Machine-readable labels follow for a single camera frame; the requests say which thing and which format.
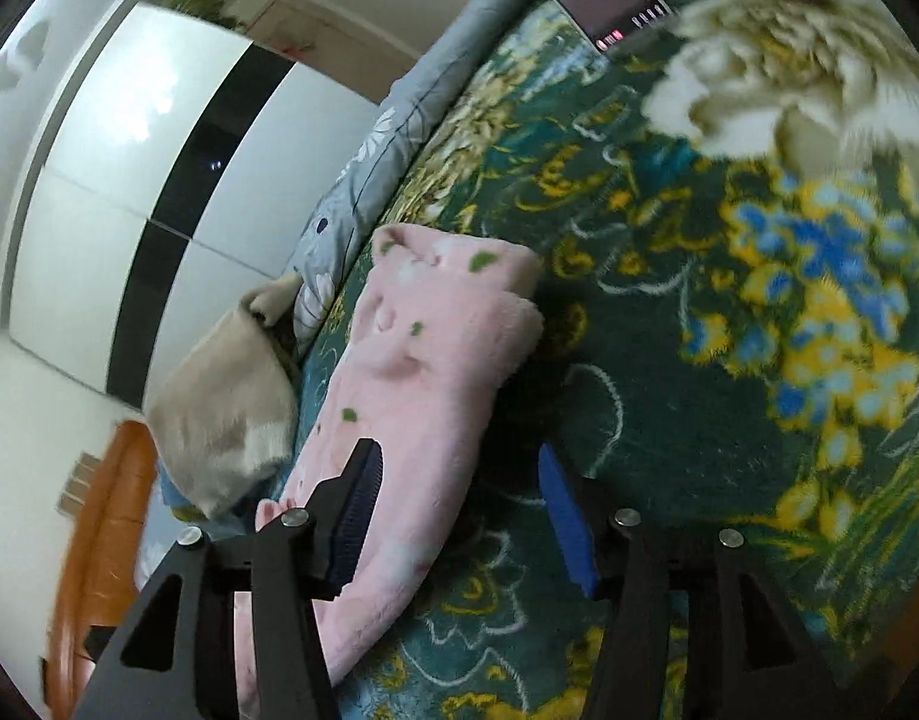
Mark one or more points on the teal floral blanket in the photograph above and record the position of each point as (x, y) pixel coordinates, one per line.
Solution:
(654, 390)

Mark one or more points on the white wardrobe with black band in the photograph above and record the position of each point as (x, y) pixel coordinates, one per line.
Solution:
(114, 187)

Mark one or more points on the wooden headboard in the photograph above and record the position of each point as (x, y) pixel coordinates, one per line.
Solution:
(91, 540)

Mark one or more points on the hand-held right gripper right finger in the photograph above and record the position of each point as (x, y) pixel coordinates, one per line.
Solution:
(568, 525)

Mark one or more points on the pink floral fleece garment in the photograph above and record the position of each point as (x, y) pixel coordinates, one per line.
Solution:
(429, 360)

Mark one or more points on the grey floral quilt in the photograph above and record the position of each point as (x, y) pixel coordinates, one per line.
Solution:
(362, 195)

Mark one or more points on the green potted plant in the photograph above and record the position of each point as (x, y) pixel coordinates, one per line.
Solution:
(196, 0)

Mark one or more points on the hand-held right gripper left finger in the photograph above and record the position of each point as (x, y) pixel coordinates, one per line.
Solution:
(358, 517)

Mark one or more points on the light blue garment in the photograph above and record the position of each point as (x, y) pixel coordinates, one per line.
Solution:
(175, 499)

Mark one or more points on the beige wall organizer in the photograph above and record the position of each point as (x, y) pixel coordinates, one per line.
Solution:
(78, 484)

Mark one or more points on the cream knit sweater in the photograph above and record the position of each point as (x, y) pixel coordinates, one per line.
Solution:
(219, 405)

